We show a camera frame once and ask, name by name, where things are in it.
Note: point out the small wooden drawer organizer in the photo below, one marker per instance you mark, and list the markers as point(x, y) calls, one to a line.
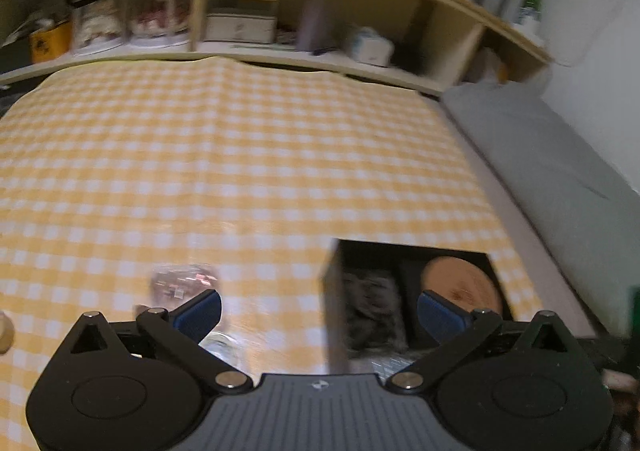
point(248, 21)

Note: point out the clear plastic pill pack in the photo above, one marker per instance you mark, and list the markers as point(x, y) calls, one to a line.
point(172, 286)

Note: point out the round cork coaster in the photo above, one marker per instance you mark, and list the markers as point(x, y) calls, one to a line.
point(461, 283)

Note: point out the yellow checkered cloth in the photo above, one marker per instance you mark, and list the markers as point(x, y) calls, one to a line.
point(112, 170)

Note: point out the large black box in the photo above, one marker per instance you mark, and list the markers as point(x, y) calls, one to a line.
point(370, 294)

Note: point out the white tissue box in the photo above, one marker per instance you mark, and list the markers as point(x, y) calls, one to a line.
point(366, 46)

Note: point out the purple box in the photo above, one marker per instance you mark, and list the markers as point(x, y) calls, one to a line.
point(315, 27)

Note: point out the green glass bottle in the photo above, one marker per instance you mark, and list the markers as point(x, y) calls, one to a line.
point(530, 12)

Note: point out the wooden headboard shelf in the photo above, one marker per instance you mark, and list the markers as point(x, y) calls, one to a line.
point(425, 45)

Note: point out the clear doll display case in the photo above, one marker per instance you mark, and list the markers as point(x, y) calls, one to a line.
point(100, 25)

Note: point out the grey pillow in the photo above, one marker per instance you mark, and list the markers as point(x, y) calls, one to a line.
point(585, 213)

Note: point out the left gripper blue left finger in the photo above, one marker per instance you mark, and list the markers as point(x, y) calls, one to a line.
point(176, 335)

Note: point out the yellow box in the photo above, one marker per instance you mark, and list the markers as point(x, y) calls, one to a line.
point(50, 44)

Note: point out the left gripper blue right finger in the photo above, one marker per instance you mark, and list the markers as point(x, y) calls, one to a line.
point(458, 334)

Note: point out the light wooden block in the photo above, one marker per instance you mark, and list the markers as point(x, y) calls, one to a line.
point(7, 333)

